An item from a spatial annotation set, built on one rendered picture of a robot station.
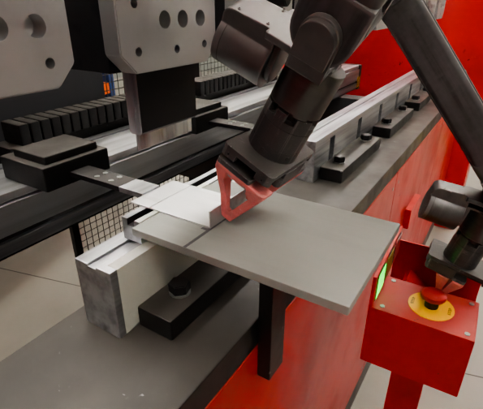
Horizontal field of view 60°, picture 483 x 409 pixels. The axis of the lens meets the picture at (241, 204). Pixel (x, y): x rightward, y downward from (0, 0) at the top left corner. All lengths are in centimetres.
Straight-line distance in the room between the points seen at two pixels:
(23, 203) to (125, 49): 37
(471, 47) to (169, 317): 226
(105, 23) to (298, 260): 29
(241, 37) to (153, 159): 51
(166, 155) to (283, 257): 52
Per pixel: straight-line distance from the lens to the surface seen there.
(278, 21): 41
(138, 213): 54
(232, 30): 43
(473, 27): 255
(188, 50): 49
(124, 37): 42
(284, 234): 48
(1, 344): 201
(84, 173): 68
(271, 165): 43
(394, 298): 78
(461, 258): 81
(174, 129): 55
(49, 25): 38
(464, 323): 77
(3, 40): 36
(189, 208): 54
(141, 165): 86
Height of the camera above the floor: 124
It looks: 26 degrees down
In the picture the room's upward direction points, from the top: straight up
